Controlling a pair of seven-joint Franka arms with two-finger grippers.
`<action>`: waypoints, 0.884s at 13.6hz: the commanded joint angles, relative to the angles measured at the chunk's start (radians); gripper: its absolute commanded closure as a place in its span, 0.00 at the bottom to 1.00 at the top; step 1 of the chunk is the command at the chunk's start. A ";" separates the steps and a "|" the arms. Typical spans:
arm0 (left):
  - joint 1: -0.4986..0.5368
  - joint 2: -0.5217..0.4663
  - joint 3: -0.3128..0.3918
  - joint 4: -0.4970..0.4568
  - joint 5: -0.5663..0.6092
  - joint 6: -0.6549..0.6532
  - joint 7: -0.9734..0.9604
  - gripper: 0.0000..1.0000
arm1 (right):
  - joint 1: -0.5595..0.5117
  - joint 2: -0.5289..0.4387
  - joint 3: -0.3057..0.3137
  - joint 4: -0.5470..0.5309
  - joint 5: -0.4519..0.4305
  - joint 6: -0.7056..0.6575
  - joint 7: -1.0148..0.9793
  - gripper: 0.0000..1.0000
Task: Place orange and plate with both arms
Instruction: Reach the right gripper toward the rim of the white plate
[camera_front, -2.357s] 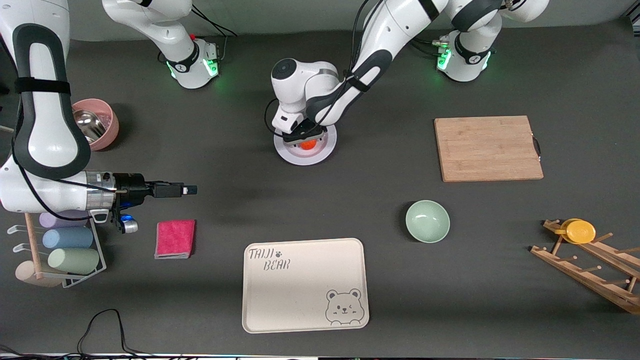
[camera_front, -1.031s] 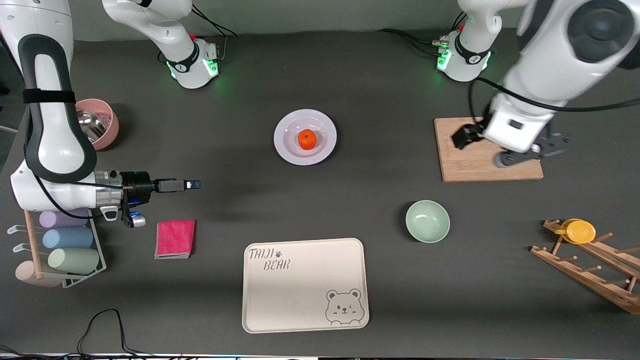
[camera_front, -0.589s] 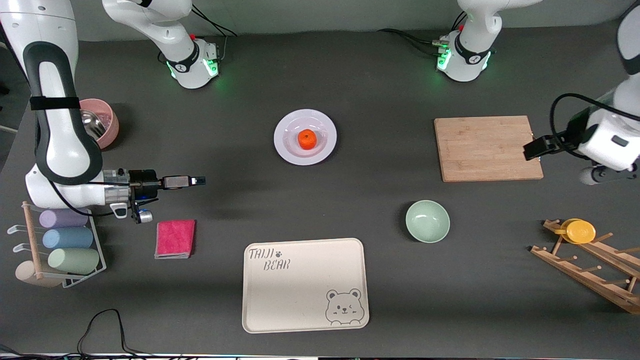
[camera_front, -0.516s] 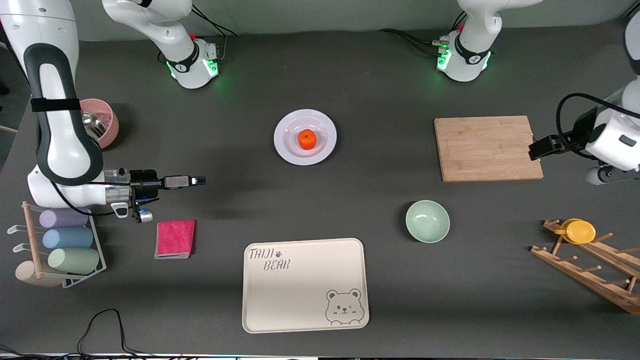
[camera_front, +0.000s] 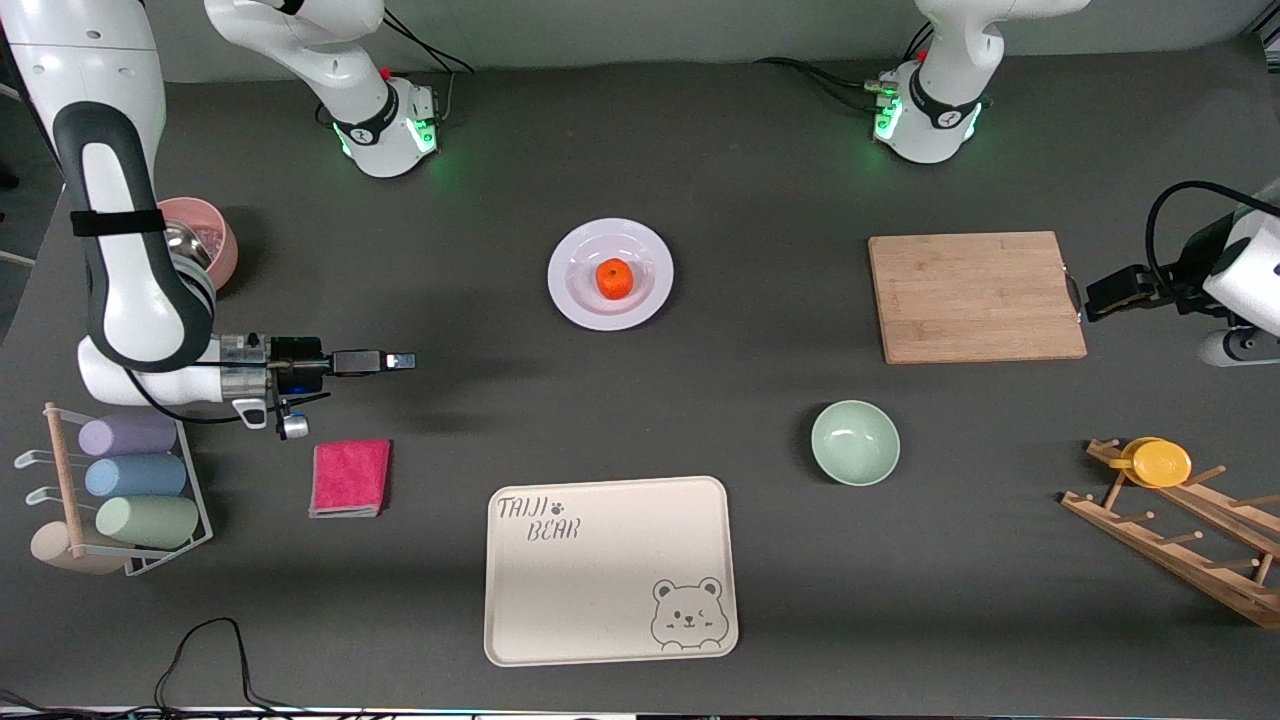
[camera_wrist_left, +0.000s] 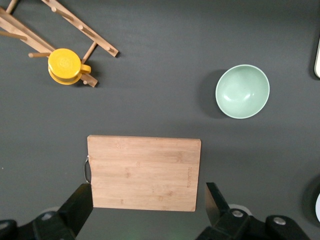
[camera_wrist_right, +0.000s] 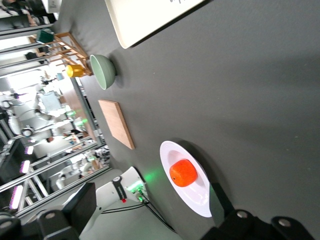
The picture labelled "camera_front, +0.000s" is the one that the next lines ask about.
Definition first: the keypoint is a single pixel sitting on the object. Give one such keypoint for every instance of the wooden mug rack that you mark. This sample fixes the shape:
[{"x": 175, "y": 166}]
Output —
[{"x": 1180, "y": 555}]

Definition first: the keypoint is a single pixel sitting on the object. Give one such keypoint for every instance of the folded pink cloth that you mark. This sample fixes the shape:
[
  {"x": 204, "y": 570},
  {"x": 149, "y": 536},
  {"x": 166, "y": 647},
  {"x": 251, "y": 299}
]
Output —
[{"x": 350, "y": 478}]

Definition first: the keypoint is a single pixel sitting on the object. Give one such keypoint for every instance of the green cup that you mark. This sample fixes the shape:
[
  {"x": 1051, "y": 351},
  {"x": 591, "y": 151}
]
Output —
[{"x": 150, "y": 522}]

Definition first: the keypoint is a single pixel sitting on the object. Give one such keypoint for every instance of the metal scoop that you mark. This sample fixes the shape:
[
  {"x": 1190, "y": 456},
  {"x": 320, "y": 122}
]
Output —
[{"x": 195, "y": 250}]

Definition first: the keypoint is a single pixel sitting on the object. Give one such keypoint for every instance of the beige cup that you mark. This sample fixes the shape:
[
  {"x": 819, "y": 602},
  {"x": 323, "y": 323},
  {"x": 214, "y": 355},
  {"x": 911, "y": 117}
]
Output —
[{"x": 55, "y": 552}]

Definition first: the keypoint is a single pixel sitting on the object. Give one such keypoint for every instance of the yellow mug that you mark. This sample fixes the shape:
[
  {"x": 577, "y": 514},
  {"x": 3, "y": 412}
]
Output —
[{"x": 1160, "y": 463}]

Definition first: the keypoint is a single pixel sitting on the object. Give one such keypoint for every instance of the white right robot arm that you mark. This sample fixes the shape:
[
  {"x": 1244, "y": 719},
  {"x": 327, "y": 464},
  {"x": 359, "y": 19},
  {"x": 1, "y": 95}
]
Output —
[{"x": 130, "y": 300}]

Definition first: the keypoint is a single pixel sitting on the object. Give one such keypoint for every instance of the purple cup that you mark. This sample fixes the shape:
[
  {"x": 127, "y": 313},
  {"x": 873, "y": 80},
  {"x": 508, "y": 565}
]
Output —
[{"x": 130, "y": 434}]

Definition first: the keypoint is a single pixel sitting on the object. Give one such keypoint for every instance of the wooden dowel rod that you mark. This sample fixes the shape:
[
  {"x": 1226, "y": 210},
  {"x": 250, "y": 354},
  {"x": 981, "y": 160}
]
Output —
[{"x": 66, "y": 480}]

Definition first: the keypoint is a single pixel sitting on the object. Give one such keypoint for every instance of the wooden cutting board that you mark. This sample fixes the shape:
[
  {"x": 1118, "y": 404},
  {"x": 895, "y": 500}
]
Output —
[{"x": 970, "y": 300}]

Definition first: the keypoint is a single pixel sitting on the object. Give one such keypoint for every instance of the white round plate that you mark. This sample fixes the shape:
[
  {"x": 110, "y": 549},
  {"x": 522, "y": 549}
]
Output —
[{"x": 580, "y": 300}]

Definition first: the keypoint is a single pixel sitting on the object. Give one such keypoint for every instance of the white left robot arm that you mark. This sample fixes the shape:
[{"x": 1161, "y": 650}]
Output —
[{"x": 940, "y": 110}]

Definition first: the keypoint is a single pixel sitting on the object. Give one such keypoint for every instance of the pale green bowl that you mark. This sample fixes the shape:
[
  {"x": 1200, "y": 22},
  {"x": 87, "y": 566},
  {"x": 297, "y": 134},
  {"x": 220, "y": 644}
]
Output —
[{"x": 855, "y": 443}]

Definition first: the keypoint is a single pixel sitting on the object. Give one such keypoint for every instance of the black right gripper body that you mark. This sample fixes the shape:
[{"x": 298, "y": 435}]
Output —
[{"x": 297, "y": 351}]

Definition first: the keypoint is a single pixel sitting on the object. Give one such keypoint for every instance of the cream bear print tray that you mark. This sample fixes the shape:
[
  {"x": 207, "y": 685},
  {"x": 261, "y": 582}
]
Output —
[{"x": 600, "y": 590}]

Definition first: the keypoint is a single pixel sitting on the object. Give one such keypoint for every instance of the pink bowl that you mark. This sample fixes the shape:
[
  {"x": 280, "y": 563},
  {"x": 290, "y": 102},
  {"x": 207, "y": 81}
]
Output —
[{"x": 225, "y": 250}]

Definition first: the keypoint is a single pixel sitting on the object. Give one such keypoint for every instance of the blue cup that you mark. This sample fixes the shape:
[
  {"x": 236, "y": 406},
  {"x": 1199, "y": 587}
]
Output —
[{"x": 135, "y": 476}]

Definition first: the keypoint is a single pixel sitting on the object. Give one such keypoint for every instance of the orange fruit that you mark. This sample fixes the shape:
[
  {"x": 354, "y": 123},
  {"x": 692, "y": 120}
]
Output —
[{"x": 615, "y": 278}]

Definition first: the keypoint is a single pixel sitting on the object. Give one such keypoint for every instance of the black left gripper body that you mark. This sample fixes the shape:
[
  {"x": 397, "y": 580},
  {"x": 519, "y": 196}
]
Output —
[{"x": 1184, "y": 277}]

